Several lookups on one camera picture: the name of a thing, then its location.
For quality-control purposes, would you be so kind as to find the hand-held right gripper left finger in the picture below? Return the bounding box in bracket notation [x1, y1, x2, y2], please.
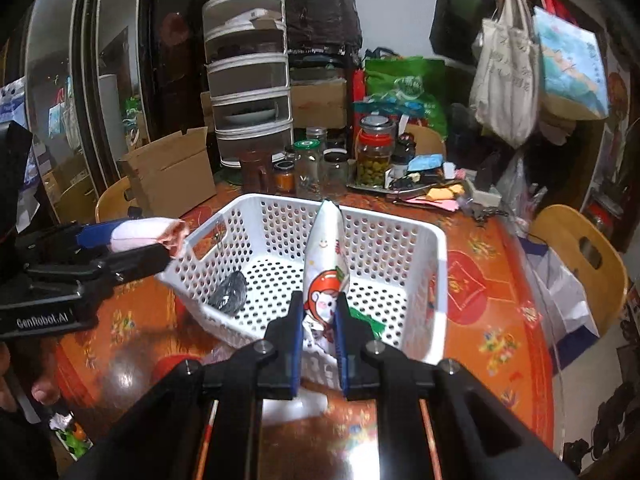
[62, 291, 306, 480]

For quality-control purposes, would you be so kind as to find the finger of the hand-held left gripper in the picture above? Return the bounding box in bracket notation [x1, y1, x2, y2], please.
[27, 244, 172, 307]
[17, 220, 132, 262]

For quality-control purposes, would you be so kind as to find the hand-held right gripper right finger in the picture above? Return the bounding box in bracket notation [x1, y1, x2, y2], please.
[334, 291, 578, 480]

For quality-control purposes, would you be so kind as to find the pink white snack packet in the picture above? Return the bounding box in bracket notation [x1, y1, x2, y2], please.
[110, 217, 191, 261]

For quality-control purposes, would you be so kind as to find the white cartoon snack packet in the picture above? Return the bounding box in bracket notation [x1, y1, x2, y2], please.
[301, 200, 351, 362]

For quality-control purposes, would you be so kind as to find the white perforated plastic basket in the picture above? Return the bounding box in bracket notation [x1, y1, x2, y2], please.
[155, 193, 449, 392]

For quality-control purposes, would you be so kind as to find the person's left hand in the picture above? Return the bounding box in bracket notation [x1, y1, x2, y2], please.
[0, 345, 62, 413]

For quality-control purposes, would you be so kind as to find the wooden chair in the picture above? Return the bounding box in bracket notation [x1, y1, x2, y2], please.
[530, 204, 628, 338]
[95, 176, 138, 223]
[400, 124, 447, 158]

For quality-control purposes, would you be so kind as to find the black mesh pouch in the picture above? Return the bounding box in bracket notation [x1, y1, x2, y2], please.
[209, 271, 247, 315]

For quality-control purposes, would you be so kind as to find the open cardboard box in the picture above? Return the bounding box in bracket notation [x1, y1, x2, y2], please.
[118, 126, 217, 218]

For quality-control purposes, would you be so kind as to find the red round lid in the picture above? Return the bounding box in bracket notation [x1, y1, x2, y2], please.
[152, 354, 201, 383]

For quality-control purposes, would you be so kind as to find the green and white packet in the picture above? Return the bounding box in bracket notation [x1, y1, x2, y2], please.
[49, 412, 93, 461]

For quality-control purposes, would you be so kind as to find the brown mug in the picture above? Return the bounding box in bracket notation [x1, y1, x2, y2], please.
[239, 150, 273, 196]

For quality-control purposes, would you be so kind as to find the mirrored cabinet door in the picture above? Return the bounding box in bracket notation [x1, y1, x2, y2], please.
[22, 0, 151, 201]

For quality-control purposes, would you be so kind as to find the metal tray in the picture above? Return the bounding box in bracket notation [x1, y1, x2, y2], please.
[347, 180, 466, 206]

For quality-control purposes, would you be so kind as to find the orange spice jar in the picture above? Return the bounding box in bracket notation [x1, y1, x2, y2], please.
[272, 160, 296, 193]

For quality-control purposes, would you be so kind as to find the green lid glass jar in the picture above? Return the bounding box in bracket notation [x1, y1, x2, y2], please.
[294, 140, 323, 200]

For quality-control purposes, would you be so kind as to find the pink paper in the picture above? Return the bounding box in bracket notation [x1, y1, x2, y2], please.
[405, 195, 461, 213]

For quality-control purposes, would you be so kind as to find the clear empty glass jar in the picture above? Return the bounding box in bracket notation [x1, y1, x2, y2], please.
[322, 150, 349, 192]

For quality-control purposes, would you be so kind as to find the yellow sponge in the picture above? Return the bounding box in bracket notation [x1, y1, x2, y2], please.
[425, 183, 466, 203]

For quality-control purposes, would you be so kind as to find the red lid olive jar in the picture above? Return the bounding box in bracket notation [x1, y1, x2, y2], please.
[356, 116, 396, 187]

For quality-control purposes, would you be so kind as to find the blue packet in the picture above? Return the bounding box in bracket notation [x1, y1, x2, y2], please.
[407, 154, 445, 176]

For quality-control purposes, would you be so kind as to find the white tiered mesh rack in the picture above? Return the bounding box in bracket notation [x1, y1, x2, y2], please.
[202, 0, 295, 168]

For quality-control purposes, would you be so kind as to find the white plastic bag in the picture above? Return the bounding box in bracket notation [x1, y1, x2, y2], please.
[520, 237, 601, 361]

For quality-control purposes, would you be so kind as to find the closed cardboard box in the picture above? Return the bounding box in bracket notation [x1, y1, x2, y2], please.
[290, 77, 348, 131]

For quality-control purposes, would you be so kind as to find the green shopping bag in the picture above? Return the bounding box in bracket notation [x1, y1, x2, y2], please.
[364, 56, 448, 141]

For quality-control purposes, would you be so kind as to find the black plastic covered bundle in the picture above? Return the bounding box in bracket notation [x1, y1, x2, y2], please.
[281, 0, 363, 68]

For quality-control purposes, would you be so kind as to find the beige canvas tote bag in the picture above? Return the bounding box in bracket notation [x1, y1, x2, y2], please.
[470, 0, 543, 150]

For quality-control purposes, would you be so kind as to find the black hanging bag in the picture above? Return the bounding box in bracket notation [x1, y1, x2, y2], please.
[429, 0, 506, 66]

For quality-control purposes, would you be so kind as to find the blue printed tote bag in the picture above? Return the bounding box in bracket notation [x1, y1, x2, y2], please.
[531, 0, 611, 122]

